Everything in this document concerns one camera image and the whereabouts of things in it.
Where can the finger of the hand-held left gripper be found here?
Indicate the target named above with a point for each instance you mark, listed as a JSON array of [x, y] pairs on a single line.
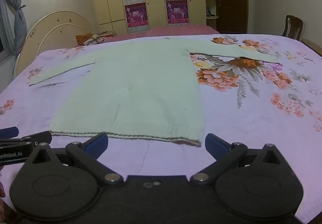
[[8, 132], [37, 137]]

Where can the pale green knitted sweater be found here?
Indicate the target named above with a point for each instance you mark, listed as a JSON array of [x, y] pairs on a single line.
[[130, 83]]

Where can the dark wooden chair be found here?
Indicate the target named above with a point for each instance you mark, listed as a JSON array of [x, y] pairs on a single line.
[[293, 26]]

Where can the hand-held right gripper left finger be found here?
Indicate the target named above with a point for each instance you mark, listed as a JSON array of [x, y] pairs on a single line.
[[96, 143]]

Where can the grey blue curtain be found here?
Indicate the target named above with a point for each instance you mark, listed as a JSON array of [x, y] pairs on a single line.
[[18, 20]]

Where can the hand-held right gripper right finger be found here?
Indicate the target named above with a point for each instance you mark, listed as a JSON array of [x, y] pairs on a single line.
[[216, 145]]

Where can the purple floral bed sheet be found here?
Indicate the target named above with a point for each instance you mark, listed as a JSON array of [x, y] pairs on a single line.
[[251, 118]]

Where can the pink checked bed sheet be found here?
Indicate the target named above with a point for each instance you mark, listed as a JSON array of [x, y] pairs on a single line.
[[171, 31]]

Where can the cream arched headboard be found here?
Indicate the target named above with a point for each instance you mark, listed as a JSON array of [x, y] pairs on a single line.
[[55, 30]]

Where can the dark wooden furniture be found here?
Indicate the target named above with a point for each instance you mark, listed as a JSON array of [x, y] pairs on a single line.
[[313, 46]]

